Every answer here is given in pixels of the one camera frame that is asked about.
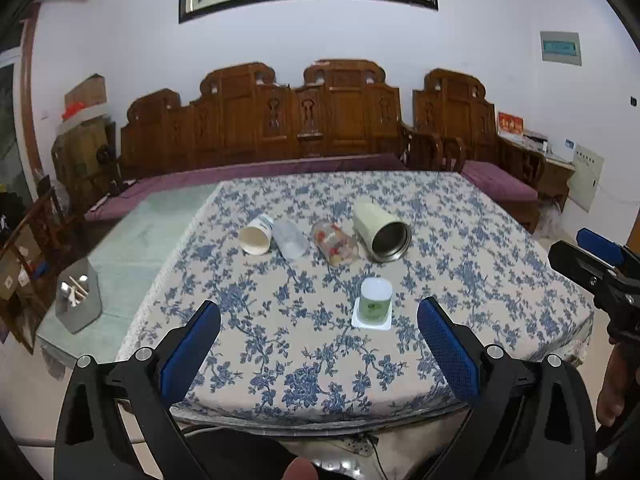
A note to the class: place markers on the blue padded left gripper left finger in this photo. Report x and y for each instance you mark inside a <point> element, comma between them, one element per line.
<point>183,350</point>

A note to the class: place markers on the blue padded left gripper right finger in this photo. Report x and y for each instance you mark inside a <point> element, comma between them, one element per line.
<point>454,347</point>

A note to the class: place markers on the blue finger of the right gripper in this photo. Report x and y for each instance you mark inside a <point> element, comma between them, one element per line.
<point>600,247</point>

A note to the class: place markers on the green lime yogurt cup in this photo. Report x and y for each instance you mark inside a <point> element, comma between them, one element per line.
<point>373,308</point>

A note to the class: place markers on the white striped paper cup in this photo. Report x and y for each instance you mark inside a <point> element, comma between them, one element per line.
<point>255,238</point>

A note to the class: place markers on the clear frosted plastic cup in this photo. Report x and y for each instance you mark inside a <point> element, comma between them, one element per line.
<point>290,240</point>

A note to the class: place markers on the glass cup with red print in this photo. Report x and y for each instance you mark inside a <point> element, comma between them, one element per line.
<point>335,245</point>

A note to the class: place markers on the person's right hand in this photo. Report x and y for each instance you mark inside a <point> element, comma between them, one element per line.
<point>611,399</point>

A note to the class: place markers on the wooden side table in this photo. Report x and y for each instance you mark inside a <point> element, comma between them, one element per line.
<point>524,159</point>

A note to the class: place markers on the grey chopstick holder box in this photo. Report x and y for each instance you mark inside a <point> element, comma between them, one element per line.
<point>77,296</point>

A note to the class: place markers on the purple armchair cushion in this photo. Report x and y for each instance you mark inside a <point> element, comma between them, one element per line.
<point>497,183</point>

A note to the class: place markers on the cream steel tumbler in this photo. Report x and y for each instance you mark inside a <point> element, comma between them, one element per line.
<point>385,237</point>

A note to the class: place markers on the blue floral tablecloth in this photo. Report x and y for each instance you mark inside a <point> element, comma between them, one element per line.
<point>307,344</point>

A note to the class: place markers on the red sign card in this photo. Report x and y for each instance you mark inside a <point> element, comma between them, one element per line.
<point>511,124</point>

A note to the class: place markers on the carved wooden armchair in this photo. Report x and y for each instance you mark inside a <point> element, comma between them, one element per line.
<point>452,123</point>

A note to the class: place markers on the cardboard boxes stack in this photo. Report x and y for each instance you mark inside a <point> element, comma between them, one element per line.
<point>83,131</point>

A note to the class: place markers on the carved wooden sofa bench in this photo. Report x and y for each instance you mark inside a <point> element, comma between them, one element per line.
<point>343,108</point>

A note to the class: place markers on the white wall electrical box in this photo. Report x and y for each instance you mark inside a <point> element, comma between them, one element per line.
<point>584,183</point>

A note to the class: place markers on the wall breaker panel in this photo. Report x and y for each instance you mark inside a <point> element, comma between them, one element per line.
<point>561,47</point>

